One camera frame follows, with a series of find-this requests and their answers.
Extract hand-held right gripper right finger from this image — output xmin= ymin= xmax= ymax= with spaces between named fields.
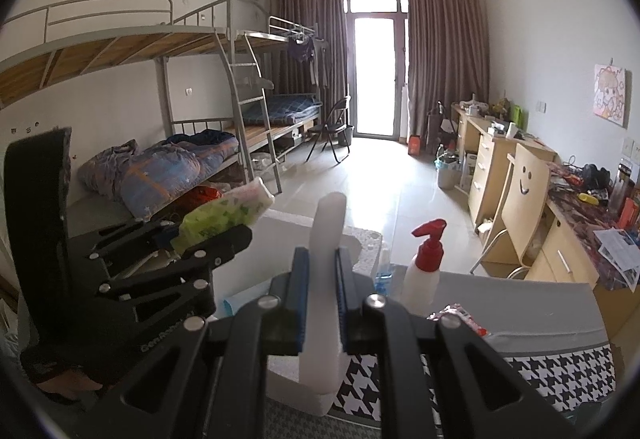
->
xmin=336 ymin=246 xmax=556 ymax=439

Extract white pump bottle red cap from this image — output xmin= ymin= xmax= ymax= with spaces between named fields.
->
xmin=401 ymin=218 xmax=448 ymax=316

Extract dark blue bedding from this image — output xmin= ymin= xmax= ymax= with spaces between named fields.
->
xmin=245 ymin=93 xmax=324 ymax=126

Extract black headphones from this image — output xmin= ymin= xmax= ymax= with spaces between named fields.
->
xmin=580 ymin=163 xmax=612 ymax=190

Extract black folding chair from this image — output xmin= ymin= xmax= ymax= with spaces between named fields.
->
xmin=305 ymin=96 xmax=354 ymax=164

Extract printed papers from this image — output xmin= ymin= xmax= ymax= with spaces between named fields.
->
xmin=592 ymin=227 xmax=640 ymax=293

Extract hanging dark clothes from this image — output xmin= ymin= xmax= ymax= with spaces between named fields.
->
xmin=287 ymin=34 xmax=331 ymax=85

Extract person's left hand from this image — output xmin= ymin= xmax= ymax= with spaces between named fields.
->
xmin=37 ymin=366 xmax=105 ymax=396

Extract cartoon wall picture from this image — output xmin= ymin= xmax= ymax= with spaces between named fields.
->
xmin=593 ymin=64 xmax=627 ymax=128

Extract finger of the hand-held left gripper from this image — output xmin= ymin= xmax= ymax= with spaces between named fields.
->
xmin=102 ymin=224 xmax=253 ymax=321
xmin=90 ymin=220 xmax=176 ymax=277

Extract wooden desk patterned cover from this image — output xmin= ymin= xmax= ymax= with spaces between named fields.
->
xmin=520 ymin=159 xmax=640 ymax=293

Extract white foam box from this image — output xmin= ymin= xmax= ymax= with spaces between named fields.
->
xmin=210 ymin=209 xmax=387 ymax=420

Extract glass balcony door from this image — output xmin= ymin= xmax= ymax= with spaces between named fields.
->
xmin=342 ymin=0 xmax=411 ymax=140

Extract houndstooth blanket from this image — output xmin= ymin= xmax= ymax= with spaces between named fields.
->
xmin=265 ymin=269 xmax=617 ymax=439

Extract green tissue pack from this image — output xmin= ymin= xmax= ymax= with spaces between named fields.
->
xmin=178 ymin=178 xmax=275 ymax=251

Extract metal bunk bed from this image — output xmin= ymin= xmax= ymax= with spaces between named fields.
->
xmin=0 ymin=0 xmax=282 ymax=225
xmin=227 ymin=16 xmax=332 ymax=161

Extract metal bunk ladder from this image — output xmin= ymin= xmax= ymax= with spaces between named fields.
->
xmin=214 ymin=32 xmax=284 ymax=196

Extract red white snack packet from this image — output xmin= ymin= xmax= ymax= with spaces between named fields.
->
xmin=427 ymin=303 xmax=489 ymax=338

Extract clear thermos bottle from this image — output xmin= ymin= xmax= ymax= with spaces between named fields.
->
xmin=609 ymin=162 xmax=632 ymax=215

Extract brown curtain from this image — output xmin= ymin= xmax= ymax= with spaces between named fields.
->
xmin=270 ymin=0 xmax=349 ymax=140
xmin=405 ymin=0 xmax=491 ymax=146

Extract red bag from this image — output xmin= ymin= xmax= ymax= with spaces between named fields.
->
xmin=172 ymin=186 xmax=224 ymax=215

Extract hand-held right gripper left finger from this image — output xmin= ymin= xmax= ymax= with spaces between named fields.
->
xmin=97 ymin=246 xmax=308 ymax=439

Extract blue orange quilt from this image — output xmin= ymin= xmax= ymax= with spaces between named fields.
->
xmin=77 ymin=129 xmax=240 ymax=221

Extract plain wooden desk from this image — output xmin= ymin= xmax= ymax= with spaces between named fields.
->
xmin=450 ymin=102 xmax=557 ymax=226

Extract wooden chair smiley face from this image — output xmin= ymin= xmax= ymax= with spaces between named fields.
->
xmin=470 ymin=142 xmax=551 ymax=278

